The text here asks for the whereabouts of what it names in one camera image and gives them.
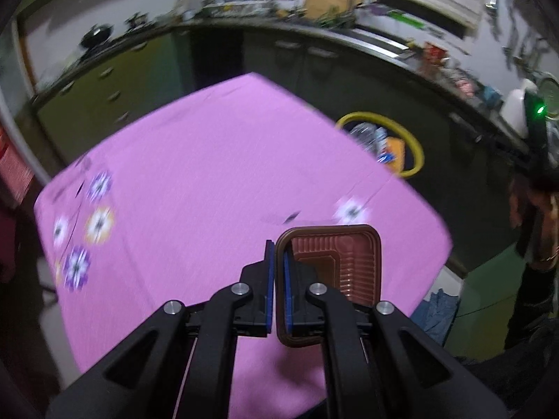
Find red tin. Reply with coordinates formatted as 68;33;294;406
423;42;451;65

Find blue cloth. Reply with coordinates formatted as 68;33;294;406
412;288;460;346

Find yellow rimmed waste bin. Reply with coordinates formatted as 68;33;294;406
335;111;425;179

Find hanging metal utensils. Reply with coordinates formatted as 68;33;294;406
489;0;551;73

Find white plastic jug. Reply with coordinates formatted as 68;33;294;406
501;79;539;137

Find green kitchen cabinet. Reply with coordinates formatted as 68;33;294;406
32;30;193;171

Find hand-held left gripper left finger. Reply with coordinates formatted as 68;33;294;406
46;240;277;419

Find person's right hand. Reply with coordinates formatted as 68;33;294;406
509;181;559;263

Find pink floral tablecloth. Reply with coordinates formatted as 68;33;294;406
34;72;455;419

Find brown plastic tray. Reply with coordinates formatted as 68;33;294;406
276;224;383;348

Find steel sink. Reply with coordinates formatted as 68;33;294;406
345;24;415;55

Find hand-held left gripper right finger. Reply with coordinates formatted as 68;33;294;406
283;249;509;419

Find wooden cutting board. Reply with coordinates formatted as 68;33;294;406
304;0;366;21

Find dark counter cabinet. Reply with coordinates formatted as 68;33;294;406
188;24;531;271

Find red checked apron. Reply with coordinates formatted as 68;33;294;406
0;126;35;207

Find person's right forearm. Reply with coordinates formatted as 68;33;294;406
502;255;559;402

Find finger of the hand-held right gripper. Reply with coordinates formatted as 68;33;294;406
474;133;531;162

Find green vegetables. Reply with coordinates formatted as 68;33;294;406
319;6;354;28

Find black wok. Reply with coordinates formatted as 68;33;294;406
80;25;115;50

